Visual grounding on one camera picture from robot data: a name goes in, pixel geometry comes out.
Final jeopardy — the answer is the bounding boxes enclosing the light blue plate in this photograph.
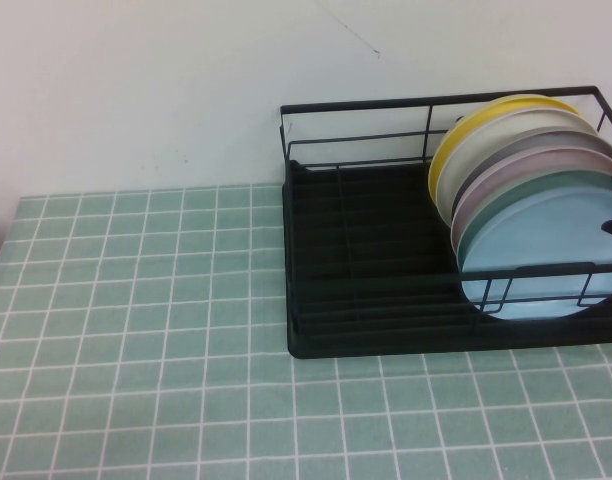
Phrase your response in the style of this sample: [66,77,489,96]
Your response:
[458,187,612,322]

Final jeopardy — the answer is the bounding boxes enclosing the grey plate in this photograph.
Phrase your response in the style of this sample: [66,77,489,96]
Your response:
[453,128,612,211]

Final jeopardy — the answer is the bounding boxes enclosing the mint green plate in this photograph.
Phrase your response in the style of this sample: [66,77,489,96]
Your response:
[455,168,612,272]

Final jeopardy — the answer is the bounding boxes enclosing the pink plate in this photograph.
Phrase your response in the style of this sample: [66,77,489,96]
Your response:
[448,145,612,256]

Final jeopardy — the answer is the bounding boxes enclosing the white plate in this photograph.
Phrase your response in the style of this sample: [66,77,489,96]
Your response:
[434,108,600,229]

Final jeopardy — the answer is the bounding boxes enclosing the yellow plate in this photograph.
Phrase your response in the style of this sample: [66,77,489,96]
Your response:
[427,93,583,190]

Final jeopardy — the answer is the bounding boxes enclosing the green checked tablecloth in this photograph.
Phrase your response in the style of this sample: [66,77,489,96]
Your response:
[0,183,612,480]

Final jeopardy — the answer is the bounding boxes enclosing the black wire dish rack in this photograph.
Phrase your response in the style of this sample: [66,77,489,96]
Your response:
[279,85,612,360]

